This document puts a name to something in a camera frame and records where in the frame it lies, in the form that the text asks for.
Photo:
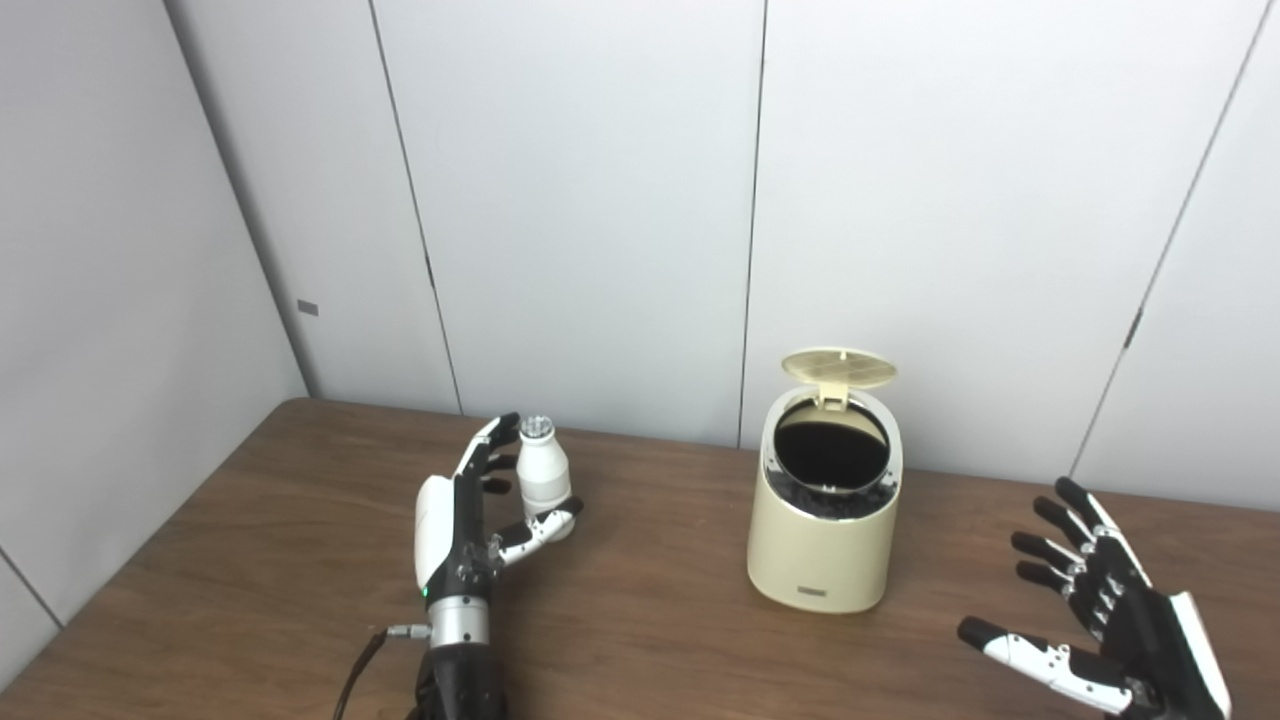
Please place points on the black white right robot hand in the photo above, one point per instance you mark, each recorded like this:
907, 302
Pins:
1160, 640

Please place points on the cream-colored bin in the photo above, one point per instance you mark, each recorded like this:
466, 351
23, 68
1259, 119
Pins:
820, 560

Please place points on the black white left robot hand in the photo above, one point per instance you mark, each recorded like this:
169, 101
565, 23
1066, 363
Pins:
440, 530

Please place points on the black bin liner bag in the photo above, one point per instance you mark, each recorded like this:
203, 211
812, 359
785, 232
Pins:
830, 505

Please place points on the cream round bin lid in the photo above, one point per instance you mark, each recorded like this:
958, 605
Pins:
838, 367

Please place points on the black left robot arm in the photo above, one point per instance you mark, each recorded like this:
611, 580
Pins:
460, 660

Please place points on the small white plastic bottle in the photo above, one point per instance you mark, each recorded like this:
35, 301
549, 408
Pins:
543, 470

